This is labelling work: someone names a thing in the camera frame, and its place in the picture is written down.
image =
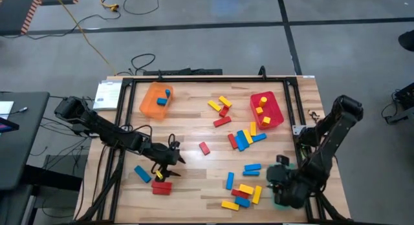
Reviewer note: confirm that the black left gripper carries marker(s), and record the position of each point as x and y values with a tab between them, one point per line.
161	152

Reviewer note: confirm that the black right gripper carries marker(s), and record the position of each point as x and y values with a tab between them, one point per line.
279	181

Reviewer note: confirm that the red wooden block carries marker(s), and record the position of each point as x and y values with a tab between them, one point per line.
240	193
161	191
161	185
222	121
204	148
232	141
224	111

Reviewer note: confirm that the blue wooden block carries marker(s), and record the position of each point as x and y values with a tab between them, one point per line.
260	137
251	173
167	93
243	201
238	145
242	137
142	174
230	180
162	101
252	167

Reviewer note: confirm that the yellow wooden block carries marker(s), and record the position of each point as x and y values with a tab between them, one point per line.
262	101
259	110
266	121
225	101
214	105
248	136
246	188
253	128
257	194
230	205

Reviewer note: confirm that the orange plastic bin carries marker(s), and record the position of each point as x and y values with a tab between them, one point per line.
149	105

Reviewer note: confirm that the red plastic bin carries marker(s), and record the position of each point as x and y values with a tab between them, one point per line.
275	110

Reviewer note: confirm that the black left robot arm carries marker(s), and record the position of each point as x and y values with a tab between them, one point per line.
106	134

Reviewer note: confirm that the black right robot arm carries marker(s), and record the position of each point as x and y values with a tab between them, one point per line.
326	137

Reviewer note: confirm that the yellow tape tag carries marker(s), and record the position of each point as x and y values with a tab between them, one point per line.
159	175

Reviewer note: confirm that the green plastic bin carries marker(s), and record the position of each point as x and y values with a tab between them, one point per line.
275	205

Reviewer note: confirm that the white printed booklet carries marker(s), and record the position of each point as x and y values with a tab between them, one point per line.
108	95

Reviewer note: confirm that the black lower shelf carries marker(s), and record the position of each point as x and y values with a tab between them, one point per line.
55	176

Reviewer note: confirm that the black side table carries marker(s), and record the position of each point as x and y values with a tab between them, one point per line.
22	154

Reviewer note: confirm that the dark tablet device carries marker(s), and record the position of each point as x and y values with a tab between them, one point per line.
7	124

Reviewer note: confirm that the white paper sheet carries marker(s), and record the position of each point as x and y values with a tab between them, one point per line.
6	108

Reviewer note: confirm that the person's shoe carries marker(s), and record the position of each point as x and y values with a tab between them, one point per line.
407	40

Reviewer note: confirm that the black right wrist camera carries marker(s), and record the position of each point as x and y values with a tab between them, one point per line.
282	159

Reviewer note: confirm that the silver mounting bracket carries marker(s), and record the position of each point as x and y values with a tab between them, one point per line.
297	130

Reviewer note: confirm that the black frame clamp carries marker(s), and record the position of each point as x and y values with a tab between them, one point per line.
262	73

